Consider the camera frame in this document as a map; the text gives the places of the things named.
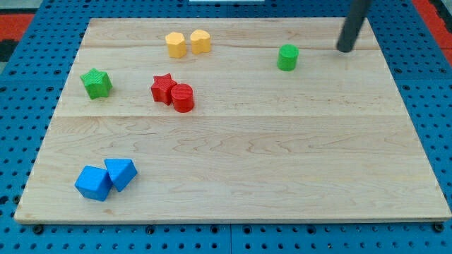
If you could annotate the yellow heart block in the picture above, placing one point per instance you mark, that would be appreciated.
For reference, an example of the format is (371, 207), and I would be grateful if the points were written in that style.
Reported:
(200, 42)

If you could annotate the red cylinder block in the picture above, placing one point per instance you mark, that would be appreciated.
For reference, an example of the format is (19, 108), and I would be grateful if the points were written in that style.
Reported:
(182, 98)

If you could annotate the light wooden board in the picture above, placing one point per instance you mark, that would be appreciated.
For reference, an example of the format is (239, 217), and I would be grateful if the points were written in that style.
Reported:
(329, 142)

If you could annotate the red star block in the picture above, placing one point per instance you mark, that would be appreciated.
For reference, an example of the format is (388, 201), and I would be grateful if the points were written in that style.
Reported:
(161, 88)

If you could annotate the green cylinder block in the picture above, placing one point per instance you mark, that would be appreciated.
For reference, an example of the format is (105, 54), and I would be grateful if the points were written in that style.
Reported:
(287, 57)

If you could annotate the yellow pentagon block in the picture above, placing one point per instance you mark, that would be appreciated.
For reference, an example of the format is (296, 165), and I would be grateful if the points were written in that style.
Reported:
(176, 44)

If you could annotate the blue triangular block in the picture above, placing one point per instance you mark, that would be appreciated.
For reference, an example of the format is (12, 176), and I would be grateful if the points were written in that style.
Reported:
(121, 172)

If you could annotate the green star block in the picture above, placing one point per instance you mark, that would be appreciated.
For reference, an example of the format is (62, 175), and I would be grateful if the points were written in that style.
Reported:
(96, 83)

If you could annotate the blue cube block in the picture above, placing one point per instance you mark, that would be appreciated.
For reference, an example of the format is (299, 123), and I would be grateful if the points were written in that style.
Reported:
(94, 183)

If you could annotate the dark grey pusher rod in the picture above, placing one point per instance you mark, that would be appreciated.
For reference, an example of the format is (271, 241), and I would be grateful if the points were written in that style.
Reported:
(352, 25)

